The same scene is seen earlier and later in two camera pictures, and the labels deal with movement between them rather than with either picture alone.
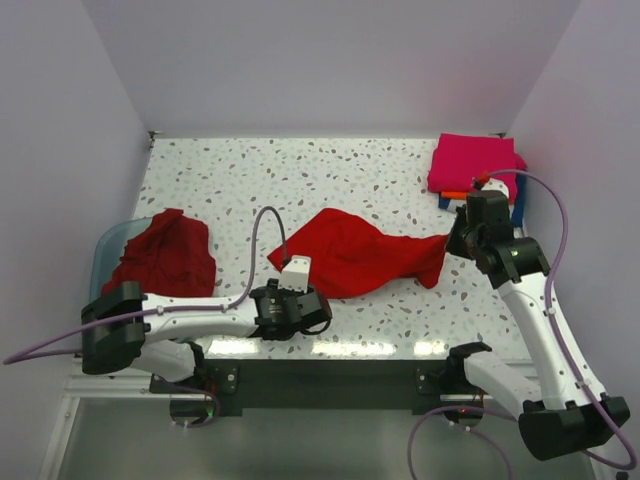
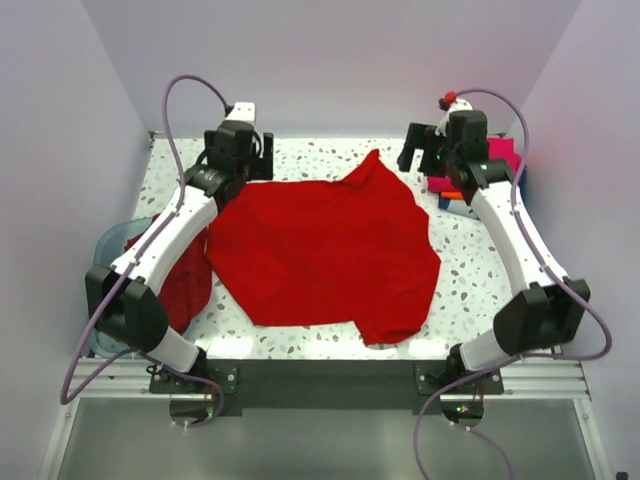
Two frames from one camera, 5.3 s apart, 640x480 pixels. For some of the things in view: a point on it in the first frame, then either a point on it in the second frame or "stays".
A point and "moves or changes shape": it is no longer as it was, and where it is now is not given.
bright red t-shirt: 351,254 moves or changes shape
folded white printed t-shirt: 454,203 stays
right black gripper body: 463,237 to 448,154
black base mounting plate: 224,385 stays
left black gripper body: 286,293 to 252,166
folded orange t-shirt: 454,194 stays
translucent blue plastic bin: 109,245 stays
